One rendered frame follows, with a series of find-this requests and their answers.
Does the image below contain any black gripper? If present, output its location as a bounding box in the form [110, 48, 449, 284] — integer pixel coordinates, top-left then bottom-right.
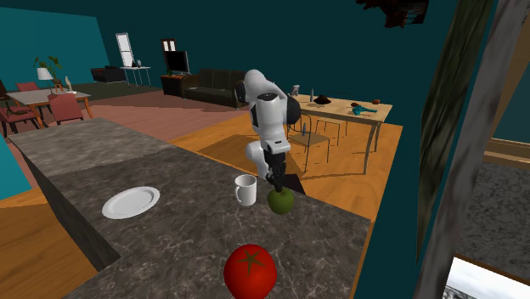
[263, 151, 288, 194]

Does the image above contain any green apple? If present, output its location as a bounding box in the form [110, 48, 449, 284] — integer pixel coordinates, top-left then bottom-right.
[266, 187, 296, 216]

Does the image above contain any white mug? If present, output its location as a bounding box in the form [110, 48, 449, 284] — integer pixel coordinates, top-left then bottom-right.
[234, 173, 258, 207]

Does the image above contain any light wooden dining table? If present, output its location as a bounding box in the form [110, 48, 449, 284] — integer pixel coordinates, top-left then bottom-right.
[288, 84, 394, 176]

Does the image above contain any red tomato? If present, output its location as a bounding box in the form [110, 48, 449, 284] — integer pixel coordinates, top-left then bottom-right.
[223, 243, 279, 299]

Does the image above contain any dark sofa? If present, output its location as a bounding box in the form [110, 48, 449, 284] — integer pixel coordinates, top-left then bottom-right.
[180, 68, 250, 110]

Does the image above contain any white plate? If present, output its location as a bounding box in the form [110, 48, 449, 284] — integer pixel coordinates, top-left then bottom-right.
[101, 185, 161, 221]

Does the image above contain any black television on stand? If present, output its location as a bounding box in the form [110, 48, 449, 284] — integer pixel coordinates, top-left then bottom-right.
[160, 50, 192, 98]

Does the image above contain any white side table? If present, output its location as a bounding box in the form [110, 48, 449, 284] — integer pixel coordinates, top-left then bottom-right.
[119, 59, 153, 89]

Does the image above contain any black armchair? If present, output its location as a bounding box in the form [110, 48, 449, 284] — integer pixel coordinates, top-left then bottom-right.
[90, 65, 127, 84]

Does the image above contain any white framed window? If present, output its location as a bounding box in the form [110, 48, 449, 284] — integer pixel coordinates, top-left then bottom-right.
[115, 31, 136, 68]

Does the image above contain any red chair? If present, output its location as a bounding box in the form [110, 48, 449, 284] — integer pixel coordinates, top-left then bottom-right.
[47, 92, 86, 127]
[0, 79, 41, 139]
[14, 81, 41, 93]

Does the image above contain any green potted plant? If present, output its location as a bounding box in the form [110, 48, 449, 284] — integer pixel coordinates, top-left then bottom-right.
[32, 55, 65, 87]

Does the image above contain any white table lamp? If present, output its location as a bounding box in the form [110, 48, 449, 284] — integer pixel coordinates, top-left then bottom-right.
[36, 66, 55, 94]

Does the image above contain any grey top wooden table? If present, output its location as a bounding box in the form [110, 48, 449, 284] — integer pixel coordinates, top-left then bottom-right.
[5, 88, 94, 128]

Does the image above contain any metal frame chair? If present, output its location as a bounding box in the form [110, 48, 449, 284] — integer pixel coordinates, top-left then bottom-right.
[287, 114, 332, 174]

